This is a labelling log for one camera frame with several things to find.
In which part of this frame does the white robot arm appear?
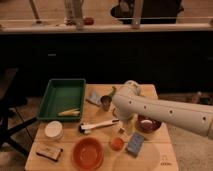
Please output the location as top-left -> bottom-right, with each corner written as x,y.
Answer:
112,80 -> 213,140

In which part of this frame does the orange bowl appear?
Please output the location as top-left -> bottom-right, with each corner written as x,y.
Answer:
71,137 -> 104,171

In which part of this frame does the white handled black brush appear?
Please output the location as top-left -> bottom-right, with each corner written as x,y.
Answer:
78,119 -> 119,134

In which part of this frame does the white cup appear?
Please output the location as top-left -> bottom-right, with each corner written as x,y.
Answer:
44,121 -> 63,140

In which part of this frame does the green plastic tray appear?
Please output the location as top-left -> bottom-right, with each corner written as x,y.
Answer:
37,79 -> 86,122

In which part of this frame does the dark red bowl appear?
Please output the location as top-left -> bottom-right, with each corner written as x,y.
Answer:
137,116 -> 161,133

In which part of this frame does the wooden block eraser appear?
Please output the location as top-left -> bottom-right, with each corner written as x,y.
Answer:
36,144 -> 63,162

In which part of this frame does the yellow corn in tray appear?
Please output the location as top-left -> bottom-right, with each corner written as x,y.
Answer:
58,108 -> 80,116

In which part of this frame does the orange ball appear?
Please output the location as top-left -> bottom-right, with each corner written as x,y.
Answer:
110,137 -> 124,151

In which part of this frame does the blue sponge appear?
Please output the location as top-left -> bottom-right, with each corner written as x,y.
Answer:
125,132 -> 144,157

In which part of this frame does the grey blue cloth piece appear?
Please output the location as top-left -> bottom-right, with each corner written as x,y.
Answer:
86,91 -> 101,106

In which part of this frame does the small brush with fork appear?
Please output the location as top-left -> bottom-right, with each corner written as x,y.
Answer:
118,124 -> 129,134

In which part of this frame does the red object on shelf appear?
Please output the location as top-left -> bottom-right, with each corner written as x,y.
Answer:
83,17 -> 94,25

